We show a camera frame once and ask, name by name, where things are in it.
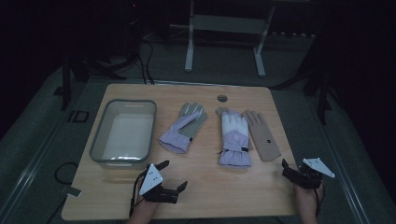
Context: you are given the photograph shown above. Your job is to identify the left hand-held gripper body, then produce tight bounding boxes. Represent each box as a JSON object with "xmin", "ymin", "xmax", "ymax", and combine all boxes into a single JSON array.
[{"xmin": 136, "ymin": 163, "xmax": 180, "ymax": 205}]

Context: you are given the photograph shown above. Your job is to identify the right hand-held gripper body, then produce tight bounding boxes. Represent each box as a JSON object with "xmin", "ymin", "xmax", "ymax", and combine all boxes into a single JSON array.
[{"xmin": 292, "ymin": 157, "xmax": 336, "ymax": 190}]

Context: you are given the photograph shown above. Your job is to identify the purple glove with grey palm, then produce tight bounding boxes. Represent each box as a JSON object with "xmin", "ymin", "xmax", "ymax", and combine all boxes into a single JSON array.
[{"xmin": 158, "ymin": 102, "xmax": 209, "ymax": 155}]

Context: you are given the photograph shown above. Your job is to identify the clear plastic storage bin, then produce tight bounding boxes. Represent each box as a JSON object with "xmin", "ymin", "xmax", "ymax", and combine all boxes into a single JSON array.
[{"xmin": 89, "ymin": 98, "xmax": 158, "ymax": 171}]

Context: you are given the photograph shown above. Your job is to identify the purple and white glove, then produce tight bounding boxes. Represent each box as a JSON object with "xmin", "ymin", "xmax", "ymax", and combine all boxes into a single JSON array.
[{"xmin": 217, "ymin": 109, "xmax": 252, "ymax": 169}]

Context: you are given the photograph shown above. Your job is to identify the person's right hand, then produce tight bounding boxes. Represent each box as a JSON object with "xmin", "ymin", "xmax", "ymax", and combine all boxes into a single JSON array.
[{"xmin": 293, "ymin": 183, "xmax": 323, "ymax": 213}]

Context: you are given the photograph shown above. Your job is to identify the person's left hand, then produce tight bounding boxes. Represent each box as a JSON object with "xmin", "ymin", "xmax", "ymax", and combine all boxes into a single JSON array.
[{"xmin": 132, "ymin": 194, "xmax": 161, "ymax": 218}]

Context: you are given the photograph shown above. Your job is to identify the black metal stand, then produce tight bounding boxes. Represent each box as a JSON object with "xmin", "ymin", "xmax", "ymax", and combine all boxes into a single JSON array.
[
  {"xmin": 302, "ymin": 60, "xmax": 337, "ymax": 126},
  {"xmin": 59, "ymin": 50, "xmax": 139, "ymax": 112}
]

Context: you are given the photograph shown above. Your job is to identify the grey tape piece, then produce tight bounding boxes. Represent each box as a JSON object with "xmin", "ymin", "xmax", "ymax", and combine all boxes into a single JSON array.
[{"xmin": 66, "ymin": 186, "xmax": 84, "ymax": 199}]

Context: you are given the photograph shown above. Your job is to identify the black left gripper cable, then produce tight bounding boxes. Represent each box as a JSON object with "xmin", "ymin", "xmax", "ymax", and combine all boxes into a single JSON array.
[{"xmin": 128, "ymin": 173, "xmax": 148, "ymax": 218}]

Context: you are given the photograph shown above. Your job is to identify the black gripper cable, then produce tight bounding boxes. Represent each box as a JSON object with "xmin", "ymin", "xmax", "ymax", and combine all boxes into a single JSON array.
[
  {"xmin": 128, "ymin": 173, "xmax": 148, "ymax": 218},
  {"xmin": 313, "ymin": 180, "xmax": 327, "ymax": 217}
]

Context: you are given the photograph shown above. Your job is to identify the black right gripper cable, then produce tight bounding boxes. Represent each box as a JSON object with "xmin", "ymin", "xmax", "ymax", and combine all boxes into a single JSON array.
[{"xmin": 313, "ymin": 180, "xmax": 327, "ymax": 217}]

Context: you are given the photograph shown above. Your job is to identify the black floor cable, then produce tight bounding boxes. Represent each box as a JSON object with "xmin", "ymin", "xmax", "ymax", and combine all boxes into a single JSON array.
[{"xmin": 46, "ymin": 161, "xmax": 79, "ymax": 224}]

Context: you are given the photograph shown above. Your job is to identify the black hanging cables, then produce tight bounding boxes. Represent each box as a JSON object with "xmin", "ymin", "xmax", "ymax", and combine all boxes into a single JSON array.
[{"xmin": 136, "ymin": 38, "xmax": 156, "ymax": 86}]

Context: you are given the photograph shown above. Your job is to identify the white metal desk frame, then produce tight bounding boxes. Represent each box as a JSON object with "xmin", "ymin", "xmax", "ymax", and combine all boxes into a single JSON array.
[{"xmin": 184, "ymin": 0, "xmax": 276, "ymax": 78}]

